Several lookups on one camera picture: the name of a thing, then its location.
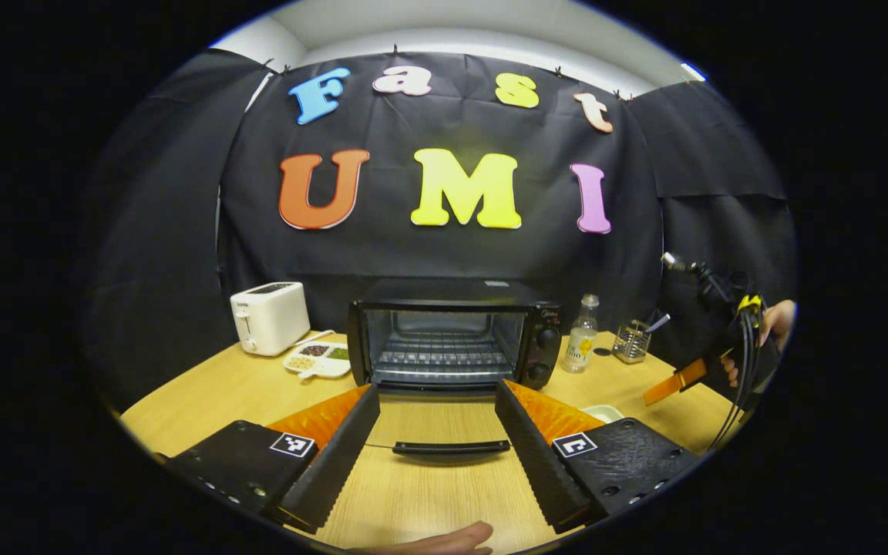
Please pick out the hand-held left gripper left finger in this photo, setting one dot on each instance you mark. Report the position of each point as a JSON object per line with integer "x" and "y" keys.
{"x": 336, "y": 470}

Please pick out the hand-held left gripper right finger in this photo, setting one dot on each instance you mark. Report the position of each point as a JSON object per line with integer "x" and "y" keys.
{"x": 540, "y": 462}

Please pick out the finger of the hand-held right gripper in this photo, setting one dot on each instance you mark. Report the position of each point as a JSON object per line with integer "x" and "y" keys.
{"x": 675, "y": 383}

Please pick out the white square plate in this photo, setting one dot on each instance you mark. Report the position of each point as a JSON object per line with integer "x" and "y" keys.
{"x": 602, "y": 412}

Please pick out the black electric oven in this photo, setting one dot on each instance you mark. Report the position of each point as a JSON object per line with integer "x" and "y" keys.
{"x": 540, "y": 339}

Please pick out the metal spoon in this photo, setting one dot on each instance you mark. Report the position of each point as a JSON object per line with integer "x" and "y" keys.
{"x": 656, "y": 322}

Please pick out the clear drink bottle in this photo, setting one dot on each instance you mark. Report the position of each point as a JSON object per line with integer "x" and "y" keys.
{"x": 580, "y": 339}

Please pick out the white divided snack dish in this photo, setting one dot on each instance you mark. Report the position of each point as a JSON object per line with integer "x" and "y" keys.
{"x": 319, "y": 361}

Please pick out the white toaster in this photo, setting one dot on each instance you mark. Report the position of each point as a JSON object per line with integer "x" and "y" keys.
{"x": 270, "y": 317}

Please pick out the small ceiling light panel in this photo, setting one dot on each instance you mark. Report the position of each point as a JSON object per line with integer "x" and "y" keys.
{"x": 693, "y": 72}

